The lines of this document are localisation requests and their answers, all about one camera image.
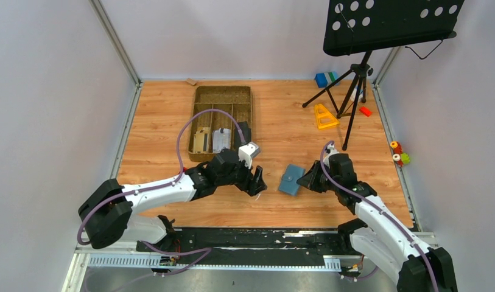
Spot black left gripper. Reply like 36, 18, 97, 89
217, 156, 268, 197

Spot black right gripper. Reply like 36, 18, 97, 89
297, 160, 339, 193

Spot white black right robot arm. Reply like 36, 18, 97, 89
297, 153, 458, 291

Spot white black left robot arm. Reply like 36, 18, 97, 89
77, 161, 267, 249

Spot white card in tray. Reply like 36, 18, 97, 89
212, 128, 231, 153

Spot tan cards in tray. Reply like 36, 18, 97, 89
192, 127, 211, 153

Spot black wallet in tray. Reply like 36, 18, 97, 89
234, 121, 252, 147

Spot yellow triangular toy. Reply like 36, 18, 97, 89
314, 103, 340, 130

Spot woven compartment tray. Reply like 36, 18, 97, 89
188, 86, 254, 162

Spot red block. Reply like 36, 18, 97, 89
359, 106, 373, 117

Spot colourful toy stack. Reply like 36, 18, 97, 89
389, 141, 411, 167

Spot blue green block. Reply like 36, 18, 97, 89
314, 71, 339, 88

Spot small cardboard scrap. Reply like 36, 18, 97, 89
185, 78, 197, 86

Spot black music stand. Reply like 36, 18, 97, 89
319, 0, 464, 150

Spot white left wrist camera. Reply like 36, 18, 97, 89
238, 142, 261, 169

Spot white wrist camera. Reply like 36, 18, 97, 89
323, 142, 339, 161
238, 142, 261, 169

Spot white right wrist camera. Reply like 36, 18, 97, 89
323, 142, 339, 161

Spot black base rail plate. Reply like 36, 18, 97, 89
153, 228, 362, 266

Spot white slotted cable duct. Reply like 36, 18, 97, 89
88, 254, 342, 271

